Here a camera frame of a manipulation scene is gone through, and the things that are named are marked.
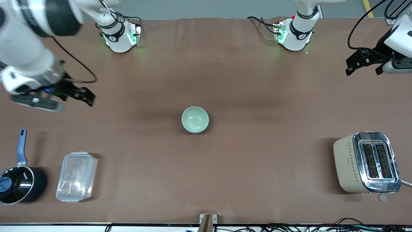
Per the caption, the green bowl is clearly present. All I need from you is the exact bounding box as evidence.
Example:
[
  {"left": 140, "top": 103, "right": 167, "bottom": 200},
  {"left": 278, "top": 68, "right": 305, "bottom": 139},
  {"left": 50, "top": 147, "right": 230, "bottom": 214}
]
[{"left": 182, "top": 106, "right": 210, "bottom": 133}]

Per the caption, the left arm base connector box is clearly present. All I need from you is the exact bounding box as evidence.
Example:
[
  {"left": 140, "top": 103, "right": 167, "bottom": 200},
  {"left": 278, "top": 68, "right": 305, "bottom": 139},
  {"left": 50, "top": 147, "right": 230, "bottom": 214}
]
[{"left": 273, "top": 22, "right": 287, "bottom": 44}]

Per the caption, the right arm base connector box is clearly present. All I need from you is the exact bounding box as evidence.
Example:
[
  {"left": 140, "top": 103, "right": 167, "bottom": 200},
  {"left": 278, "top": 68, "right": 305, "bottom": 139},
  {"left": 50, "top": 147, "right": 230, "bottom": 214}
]
[{"left": 127, "top": 22, "right": 142, "bottom": 46}]

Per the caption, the clear plastic food container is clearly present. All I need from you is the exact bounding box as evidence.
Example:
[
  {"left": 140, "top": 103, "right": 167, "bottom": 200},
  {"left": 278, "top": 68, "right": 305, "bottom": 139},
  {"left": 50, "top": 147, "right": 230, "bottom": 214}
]
[{"left": 56, "top": 151, "right": 98, "bottom": 203}]

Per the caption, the beige chrome toaster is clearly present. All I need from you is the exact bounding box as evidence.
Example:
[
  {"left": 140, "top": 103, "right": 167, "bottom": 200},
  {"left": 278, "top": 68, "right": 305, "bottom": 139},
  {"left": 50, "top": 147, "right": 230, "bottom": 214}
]
[{"left": 333, "top": 131, "right": 402, "bottom": 202}]

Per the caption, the glass lid blue knob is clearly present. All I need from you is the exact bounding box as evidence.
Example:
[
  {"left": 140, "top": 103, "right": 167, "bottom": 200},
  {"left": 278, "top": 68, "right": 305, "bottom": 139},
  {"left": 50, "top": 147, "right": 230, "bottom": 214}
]
[{"left": 0, "top": 166, "right": 34, "bottom": 204}]

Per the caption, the brown table mat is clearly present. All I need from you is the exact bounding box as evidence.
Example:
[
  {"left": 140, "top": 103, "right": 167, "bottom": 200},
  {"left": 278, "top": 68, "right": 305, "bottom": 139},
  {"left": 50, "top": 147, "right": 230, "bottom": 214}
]
[{"left": 0, "top": 18, "right": 412, "bottom": 225}]

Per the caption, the black right arm wrist cable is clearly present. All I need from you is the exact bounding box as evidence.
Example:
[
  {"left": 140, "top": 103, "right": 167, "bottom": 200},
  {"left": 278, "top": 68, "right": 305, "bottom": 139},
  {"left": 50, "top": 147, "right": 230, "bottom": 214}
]
[{"left": 51, "top": 37, "right": 98, "bottom": 84}]

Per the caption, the black arm wrist cable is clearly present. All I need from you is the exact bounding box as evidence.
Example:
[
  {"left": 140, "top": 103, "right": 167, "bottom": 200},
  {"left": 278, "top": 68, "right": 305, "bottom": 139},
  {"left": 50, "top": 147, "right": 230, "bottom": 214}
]
[
  {"left": 347, "top": 0, "right": 388, "bottom": 51},
  {"left": 51, "top": 37, "right": 98, "bottom": 84}
]

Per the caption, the black left arm wrist cable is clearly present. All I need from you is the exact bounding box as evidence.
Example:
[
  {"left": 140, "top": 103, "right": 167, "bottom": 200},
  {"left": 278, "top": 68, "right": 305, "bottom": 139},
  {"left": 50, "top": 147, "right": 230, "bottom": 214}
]
[{"left": 347, "top": 0, "right": 388, "bottom": 51}]

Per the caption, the black looped cable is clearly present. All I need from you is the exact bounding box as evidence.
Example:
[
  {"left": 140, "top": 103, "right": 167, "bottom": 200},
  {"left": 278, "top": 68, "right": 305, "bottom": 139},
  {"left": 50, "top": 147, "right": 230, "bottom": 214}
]
[{"left": 384, "top": 0, "right": 408, "bottom": 20}]

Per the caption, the black right base cable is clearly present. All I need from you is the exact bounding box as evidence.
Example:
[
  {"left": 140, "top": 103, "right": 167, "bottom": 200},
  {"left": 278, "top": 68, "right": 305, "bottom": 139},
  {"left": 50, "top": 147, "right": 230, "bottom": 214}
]
[{"left": 116, "top": 13, "right": 142, "bottom": 27}]

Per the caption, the black base cable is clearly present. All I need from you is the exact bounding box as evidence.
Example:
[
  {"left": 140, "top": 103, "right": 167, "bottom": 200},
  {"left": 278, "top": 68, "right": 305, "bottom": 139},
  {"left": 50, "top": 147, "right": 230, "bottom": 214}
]
[
  {"left": 116, "top": 13, "right": 142, "bottom": 27},
  {"left": 247, "top": 16, "right": 278, "bottom": 34}
]

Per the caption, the black saucepan blue handle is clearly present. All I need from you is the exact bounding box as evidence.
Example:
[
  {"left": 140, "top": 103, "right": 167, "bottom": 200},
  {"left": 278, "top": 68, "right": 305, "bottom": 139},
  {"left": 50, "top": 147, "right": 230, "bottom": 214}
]
[{"left": 0, "top": 129, "right": 48, "bottom": 205}]

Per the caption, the black left base cable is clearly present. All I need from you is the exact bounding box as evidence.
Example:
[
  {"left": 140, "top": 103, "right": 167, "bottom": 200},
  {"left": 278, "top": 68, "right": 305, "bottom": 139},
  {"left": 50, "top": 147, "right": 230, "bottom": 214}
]
[{"left": 247, "top": 16, "right": 278, "bottom": 34}]

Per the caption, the black cable bundle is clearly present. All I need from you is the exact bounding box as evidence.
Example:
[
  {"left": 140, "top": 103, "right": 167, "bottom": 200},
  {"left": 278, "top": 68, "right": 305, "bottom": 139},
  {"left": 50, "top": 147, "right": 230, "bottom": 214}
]
[{"left": 212, "top": 218, "right": 412, "bottom": 232}]

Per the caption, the brown camera post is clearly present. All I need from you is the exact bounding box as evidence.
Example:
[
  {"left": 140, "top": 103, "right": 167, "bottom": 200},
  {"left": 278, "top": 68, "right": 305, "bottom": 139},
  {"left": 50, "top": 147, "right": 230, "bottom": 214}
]
[{"left": 198, "top": 215, "right": 213, "bottom": 232}]

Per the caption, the metal table edge bracket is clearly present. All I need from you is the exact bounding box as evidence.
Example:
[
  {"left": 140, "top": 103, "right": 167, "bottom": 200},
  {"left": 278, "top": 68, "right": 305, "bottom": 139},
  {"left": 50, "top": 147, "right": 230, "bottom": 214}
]
[{"left": 199, "top": 214, "right": 218, "bottom": 226}]

